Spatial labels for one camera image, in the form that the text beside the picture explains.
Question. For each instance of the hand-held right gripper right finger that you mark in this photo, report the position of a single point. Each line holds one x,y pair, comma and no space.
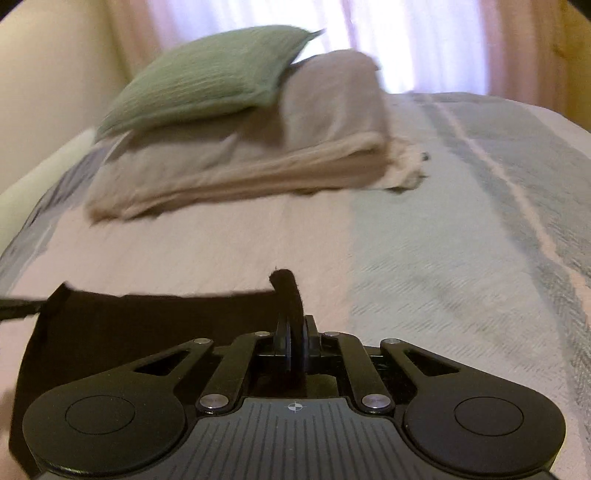
308,344

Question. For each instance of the pink curtain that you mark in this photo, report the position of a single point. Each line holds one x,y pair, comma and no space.
415,41

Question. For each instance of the black garment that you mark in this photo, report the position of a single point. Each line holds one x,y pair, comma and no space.
138,318

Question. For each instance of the green cushion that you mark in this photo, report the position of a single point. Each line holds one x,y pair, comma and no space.
207,74

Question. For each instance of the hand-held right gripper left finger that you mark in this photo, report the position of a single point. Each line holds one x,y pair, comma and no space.
285,344

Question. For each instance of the wooden window frame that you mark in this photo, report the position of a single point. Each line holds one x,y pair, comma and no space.
575,50

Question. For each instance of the grey folded blanket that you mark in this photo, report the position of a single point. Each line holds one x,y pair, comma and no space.
332,101

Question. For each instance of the beige folded blanket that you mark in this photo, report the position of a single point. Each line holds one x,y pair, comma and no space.
300,166

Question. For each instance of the pink and blue striped bedspread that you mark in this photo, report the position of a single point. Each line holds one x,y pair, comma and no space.
415,230

